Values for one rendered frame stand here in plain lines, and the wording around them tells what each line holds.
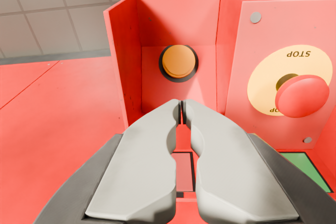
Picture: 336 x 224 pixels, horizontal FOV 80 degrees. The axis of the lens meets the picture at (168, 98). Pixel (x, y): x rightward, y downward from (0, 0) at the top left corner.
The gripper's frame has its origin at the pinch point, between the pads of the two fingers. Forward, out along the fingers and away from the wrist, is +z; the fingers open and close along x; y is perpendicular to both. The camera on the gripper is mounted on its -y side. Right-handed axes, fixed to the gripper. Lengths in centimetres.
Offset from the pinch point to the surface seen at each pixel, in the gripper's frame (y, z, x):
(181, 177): 9.9, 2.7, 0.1
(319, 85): 0.3, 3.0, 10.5
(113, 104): 21.2, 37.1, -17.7
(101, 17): 3, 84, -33
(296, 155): 9.7, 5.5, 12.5
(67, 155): 23.0, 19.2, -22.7
